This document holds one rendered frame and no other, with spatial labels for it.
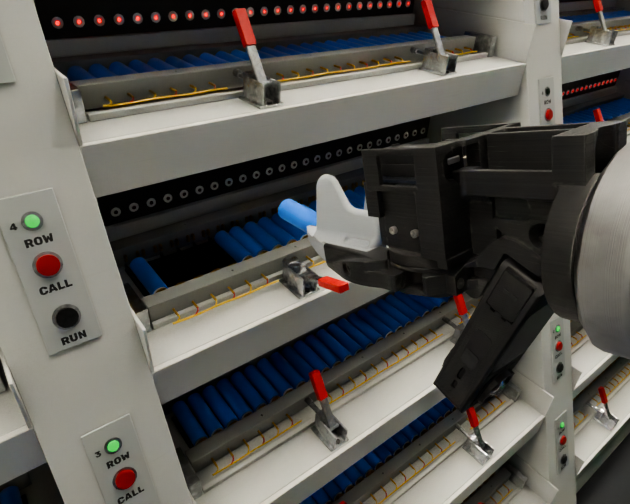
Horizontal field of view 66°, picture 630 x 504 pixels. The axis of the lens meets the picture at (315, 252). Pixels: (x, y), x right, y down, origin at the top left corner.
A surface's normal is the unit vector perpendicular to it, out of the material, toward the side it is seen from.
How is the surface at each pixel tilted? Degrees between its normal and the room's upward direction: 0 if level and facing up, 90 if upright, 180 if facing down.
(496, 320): 89
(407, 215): 90
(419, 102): 111
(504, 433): 21
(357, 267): 90
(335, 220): 90
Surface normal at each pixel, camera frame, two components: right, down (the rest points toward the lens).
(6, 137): 0.58, 0.13
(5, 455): 0.61, 0.46
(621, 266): -0.81, 0.00
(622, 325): -0.70, 0.59
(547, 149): -0.79, 0.31
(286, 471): 0.04, -0.83
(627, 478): -0.18, -0.94
